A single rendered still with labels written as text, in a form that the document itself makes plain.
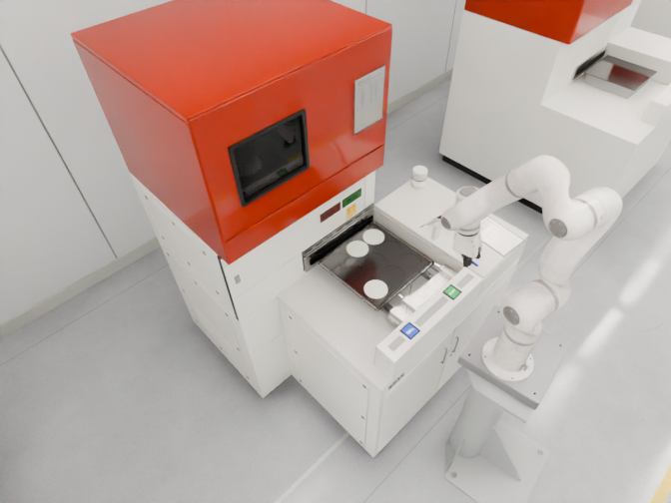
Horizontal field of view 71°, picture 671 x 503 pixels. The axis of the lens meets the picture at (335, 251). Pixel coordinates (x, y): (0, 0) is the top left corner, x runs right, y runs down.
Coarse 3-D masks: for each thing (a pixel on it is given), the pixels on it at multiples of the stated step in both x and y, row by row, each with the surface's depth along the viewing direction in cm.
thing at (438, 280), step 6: (438, 276) 206; (444, 276) 206; (426, 282) 204; (432, 282) 204; (438, 282) 204; (444, 282) 204; (420, 288) 202; (426, 288) 202; (432, 288) 202; (438, 288) 202; (414, 294) 200; (420, 294) 200; (426, 294) 200; (432, 294) 200; (420, 300) 198; (402, 306) 196; (408, 312) 194; (390, 318) 192; (396, 324) 191
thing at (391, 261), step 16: (352, 240) 219; (384, 240) 219; (336, 256) 213; (352, 256) 212; (368, 256) 212; (384, 256) 212; (400, 256) 212; (416, 256) 212; (336, 272) 206; (352, 272) 206; (368, 272) 206; (384, 272) 206; (400, 272) 206; (416, 272) 206
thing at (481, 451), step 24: (480, 384) 179; (480, 408) 199; (504, 408) 173; (528, 408) 172; (456, 432) 231; (480, 432) 214; (504, 432) 247; (456, 456) 239; (480, 456) 239; (504, 456) 225; (528, 456) 239; (456, 480) 232; (480, 480) 231; (504, 480) 231; (528, 480) 231
